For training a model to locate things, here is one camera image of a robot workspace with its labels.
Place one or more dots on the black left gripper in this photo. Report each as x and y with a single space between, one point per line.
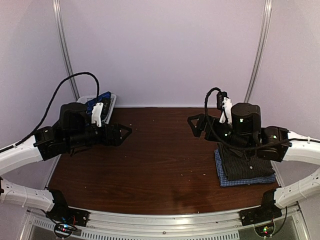
115 141

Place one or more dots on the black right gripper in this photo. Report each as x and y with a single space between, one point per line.
197 132

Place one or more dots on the black pinstriped long sleeve shirt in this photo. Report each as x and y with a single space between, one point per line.
240 166

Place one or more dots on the light blue checked shirt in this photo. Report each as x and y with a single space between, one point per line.
224 182

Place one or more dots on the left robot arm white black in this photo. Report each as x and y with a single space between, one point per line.
22 162

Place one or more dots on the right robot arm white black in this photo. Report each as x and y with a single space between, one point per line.
297 157

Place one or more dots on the white plastic laundry basket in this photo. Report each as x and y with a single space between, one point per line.
82 99

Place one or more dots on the left round controller board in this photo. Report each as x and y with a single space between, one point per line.
63 230

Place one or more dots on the round controller board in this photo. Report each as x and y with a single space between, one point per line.
63 230
265 230

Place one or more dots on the right round controller board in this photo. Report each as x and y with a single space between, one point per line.
265 230

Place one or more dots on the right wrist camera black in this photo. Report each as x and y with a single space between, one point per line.
240 112

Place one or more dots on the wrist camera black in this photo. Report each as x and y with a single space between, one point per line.
240 112
73 117

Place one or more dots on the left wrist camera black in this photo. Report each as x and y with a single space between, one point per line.
73 117

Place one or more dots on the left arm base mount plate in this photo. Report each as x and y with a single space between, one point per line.
69 215

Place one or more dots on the aluminium front rail base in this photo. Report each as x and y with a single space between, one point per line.
220 225

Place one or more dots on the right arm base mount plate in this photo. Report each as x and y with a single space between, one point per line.
259 214

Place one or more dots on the right aluminium frame post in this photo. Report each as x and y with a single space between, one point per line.
263 35

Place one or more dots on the aluminium frame post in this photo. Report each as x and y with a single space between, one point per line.
263 35
62 37

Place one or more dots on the left aluminium frame post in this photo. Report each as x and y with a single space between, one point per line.
62 37

